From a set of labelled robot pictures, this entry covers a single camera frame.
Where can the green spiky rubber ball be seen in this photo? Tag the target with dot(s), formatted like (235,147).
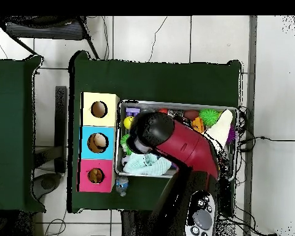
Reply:
(124,142)
(209,116)

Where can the mint green waffle cloth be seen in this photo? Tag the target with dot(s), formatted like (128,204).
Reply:
(147,166)

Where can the clear plastic bottle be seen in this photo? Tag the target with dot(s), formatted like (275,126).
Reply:
(122,185)

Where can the yellow plush duck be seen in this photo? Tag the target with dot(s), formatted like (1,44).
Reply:
(97,174)

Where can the cream waffle cloth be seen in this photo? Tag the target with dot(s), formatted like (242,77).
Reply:
(222,127)

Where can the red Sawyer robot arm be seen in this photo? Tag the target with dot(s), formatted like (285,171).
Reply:
(186,145)

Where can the clear mesh bin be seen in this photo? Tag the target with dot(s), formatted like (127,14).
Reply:
(162,105)

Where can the wooden box with three holes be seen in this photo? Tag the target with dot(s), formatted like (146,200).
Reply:
(86,152)

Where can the yellow plastic ball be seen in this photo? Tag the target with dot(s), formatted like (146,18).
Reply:
(127,122)

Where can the purple toy building block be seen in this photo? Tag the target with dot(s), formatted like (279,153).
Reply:
(132,111)

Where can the small soccer ball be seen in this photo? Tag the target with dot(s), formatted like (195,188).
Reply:
(125,161)

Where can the brown toy football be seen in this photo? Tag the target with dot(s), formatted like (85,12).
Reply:
(191,114)

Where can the dark green table cloth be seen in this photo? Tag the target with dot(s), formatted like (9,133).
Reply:
(162,81)

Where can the black upright panel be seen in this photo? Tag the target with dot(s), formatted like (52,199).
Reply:
(61,123)

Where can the dark round floor base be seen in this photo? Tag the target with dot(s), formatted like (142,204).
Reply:
(48,183)

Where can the green cloth side table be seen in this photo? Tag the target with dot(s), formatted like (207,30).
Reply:
(12,123)

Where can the black office chair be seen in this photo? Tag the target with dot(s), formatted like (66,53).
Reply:
(44,30)

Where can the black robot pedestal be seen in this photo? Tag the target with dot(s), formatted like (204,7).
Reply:
(137,226)

